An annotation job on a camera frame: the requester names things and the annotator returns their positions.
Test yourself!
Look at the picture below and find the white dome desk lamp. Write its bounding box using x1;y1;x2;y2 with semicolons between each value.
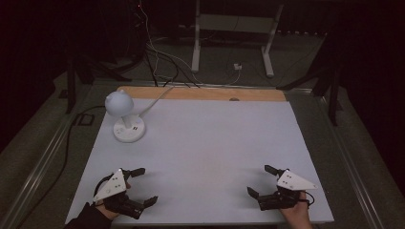
104;89;147;143

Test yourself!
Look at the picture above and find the black floor cable bundle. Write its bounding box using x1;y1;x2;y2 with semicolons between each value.
143;43;201;89

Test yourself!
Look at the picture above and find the thin white floor cable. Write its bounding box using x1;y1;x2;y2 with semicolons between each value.
139;0;242;88

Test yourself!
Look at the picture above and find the black tripod stand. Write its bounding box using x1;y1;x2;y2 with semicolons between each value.
276;47;344;127
65;53;132;115

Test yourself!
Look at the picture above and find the white table cover sheet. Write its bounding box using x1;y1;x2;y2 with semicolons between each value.
65;97;335;226

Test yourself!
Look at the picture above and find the person's left hand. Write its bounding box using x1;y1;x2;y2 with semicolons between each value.
95;200;121;221

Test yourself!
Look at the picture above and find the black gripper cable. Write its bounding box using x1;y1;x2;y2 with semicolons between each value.
299;190;316;208
93;174;113;198

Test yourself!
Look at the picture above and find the person's right hand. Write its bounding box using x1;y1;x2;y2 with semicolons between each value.
280;190;315;229

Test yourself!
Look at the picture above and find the white metal stand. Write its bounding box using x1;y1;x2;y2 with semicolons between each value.
190;0;285;78

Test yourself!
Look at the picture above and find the metal floor rail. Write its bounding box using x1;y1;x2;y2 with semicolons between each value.
313;94;385;229
0;83;96;229

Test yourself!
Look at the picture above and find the white lamp cable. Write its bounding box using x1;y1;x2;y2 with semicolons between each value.
137;85;176;118

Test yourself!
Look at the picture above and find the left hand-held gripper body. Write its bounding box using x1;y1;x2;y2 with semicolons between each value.
93;168;145;220

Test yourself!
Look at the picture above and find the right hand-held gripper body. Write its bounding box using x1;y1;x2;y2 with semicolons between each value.
258;169;318;212

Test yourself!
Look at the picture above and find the long black floor cable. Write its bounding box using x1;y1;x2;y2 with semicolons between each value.
14;105;107;229

